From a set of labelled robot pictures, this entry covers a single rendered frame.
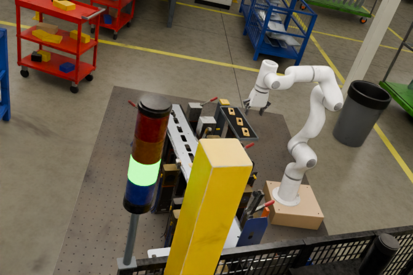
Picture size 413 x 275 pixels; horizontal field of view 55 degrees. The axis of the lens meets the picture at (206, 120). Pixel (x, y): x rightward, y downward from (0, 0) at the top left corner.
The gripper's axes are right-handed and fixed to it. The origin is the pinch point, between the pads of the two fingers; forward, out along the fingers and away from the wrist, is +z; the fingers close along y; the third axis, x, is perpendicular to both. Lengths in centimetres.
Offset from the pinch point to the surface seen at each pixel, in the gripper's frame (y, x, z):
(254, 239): 20, 68, 23
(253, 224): 24, 68, 13
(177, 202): 41, 24, 43
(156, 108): 85, 103, -65
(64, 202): 95, -78, 142
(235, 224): 14, 42, 42
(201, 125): 13, -35, 33
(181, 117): 20, -57, 42
